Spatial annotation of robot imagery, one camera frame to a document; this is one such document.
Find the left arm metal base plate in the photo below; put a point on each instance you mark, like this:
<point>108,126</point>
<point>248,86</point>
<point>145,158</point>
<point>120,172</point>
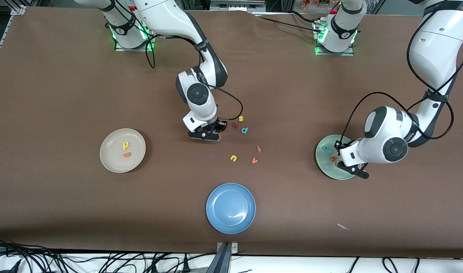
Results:
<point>330,54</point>

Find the aluminium frame corner bracket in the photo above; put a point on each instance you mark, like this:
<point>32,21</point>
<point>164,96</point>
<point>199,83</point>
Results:
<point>19,10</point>

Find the grey metal box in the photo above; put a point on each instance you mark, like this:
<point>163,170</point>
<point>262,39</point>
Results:
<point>237,3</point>

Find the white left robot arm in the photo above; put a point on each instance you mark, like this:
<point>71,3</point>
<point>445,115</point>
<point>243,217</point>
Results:
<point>436,49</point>

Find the beige round plate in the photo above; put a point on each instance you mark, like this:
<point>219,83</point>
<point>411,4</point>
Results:
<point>117,161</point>

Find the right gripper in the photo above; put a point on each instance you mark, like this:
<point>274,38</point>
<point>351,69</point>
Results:
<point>217,125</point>

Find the green round plate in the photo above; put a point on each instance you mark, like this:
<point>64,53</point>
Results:
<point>328,168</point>

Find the grey metal strut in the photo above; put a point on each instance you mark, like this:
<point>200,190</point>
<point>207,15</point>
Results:
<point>220,263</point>

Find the yellow letter h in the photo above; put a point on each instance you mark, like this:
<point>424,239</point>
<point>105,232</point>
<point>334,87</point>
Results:
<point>126,144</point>

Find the orange artificial flowers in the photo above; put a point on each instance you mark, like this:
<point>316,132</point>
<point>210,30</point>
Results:
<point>311,3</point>

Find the blue round plate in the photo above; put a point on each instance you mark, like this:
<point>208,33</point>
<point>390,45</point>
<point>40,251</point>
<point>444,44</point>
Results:
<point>230,208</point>

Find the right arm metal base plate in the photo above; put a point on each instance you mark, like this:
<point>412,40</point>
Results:
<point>121,48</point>

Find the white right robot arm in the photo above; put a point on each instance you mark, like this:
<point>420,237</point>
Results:
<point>167,19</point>

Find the metal table edge bracket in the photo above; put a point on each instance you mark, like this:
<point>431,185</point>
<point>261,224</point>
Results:
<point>234,248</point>

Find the white paper scrap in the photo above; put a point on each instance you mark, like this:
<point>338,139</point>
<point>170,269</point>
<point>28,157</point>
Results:
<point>343,226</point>

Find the brown table cover sheet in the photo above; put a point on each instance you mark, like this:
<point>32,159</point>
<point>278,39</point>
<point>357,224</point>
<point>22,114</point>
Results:
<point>64,208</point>

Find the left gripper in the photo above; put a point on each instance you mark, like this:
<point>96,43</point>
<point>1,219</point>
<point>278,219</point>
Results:
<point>337,145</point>

